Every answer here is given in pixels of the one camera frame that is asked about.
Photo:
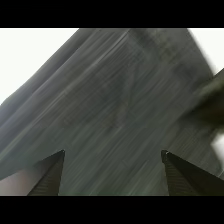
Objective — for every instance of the black pants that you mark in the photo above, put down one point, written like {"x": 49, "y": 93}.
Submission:
{"x": 113, "y": 100}

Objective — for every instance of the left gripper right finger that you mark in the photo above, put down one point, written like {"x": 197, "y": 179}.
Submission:
{"x": 186, "y": 178}

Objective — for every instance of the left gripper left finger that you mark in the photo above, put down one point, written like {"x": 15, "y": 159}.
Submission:
{"x": 50, "y": 176}

